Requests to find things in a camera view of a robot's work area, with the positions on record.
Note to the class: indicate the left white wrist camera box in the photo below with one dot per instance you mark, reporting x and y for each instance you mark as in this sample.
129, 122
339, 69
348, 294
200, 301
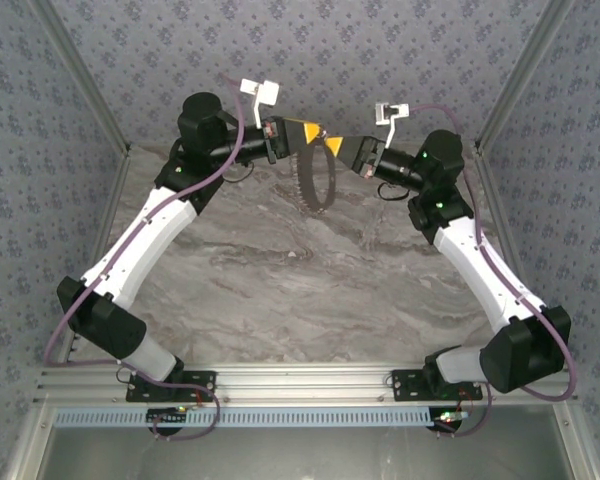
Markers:
269, 92

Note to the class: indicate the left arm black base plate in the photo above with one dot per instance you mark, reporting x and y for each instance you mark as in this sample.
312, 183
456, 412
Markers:
140, 395

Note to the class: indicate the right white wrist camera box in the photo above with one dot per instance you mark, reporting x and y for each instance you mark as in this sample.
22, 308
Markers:
382, 114

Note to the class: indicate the long aluminium base rail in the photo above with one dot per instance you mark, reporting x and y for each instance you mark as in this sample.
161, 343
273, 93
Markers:
305, 382

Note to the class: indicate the aluminium frame corner post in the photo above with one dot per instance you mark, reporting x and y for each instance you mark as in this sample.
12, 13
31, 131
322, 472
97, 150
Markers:
85, 75
520, 75

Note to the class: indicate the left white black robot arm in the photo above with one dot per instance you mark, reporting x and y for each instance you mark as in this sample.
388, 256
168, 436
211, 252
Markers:
140, 240

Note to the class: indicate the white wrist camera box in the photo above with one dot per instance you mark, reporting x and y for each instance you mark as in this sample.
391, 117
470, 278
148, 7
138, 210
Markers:
382, 114
269, 92

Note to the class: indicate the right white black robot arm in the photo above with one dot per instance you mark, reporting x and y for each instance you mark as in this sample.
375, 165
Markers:
485, 270

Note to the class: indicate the aluminium frame lower post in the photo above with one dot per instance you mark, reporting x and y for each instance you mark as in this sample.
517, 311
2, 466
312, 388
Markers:
26, 450
591, 465

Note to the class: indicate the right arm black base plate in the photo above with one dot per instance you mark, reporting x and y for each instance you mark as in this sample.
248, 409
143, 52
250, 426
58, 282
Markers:
405, 387

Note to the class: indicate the right black controller board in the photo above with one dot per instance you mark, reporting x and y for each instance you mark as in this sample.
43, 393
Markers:
447, 419

